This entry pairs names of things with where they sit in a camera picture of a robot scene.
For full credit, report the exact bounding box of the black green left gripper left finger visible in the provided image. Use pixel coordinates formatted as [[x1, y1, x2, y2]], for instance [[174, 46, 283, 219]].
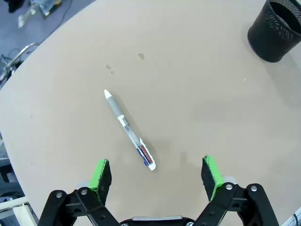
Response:
[[39, 159, 120, 226]]

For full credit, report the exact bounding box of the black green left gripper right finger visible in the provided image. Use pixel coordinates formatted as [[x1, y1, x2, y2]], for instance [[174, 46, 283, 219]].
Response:
[[194, 155, 280, 226]]

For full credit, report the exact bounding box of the metal chair frame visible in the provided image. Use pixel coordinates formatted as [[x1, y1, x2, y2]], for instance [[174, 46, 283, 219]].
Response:
[[0, 42, 41, 83]]

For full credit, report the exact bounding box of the white metal floor stand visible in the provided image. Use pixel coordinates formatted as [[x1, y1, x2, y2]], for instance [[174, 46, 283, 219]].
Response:
[[18, 0, 62, 29]]

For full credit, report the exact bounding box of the white grey multicolour pen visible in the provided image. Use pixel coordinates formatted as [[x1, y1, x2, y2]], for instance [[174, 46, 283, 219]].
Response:
[[103, 89, 157, 171]]

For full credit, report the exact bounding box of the black mesh pen holder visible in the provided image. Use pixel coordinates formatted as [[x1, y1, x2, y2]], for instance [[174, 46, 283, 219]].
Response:
[[247, 0, 301, 63]]

